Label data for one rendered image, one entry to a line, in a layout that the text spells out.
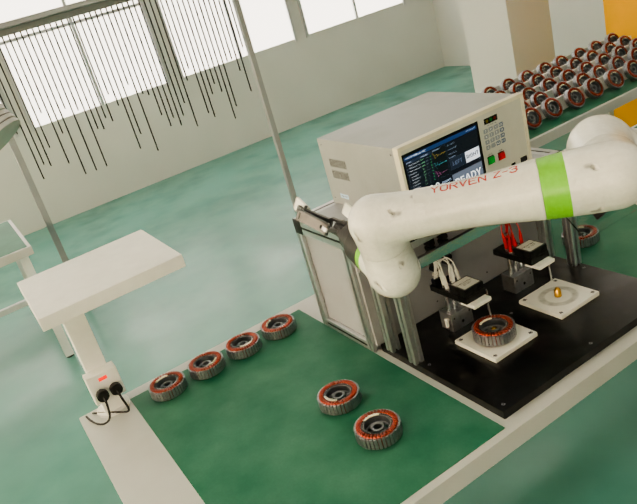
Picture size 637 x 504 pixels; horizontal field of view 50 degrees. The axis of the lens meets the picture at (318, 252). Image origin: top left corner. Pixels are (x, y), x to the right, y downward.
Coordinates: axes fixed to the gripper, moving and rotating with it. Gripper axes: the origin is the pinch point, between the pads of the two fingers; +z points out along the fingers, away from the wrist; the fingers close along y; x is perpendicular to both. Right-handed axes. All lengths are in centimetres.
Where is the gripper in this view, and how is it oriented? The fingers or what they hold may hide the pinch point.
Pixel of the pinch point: (322, 206)
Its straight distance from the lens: 167.6
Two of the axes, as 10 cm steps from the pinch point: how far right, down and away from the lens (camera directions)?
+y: 8.7, 0.6, 4.9
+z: -4.2, -4.3, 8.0
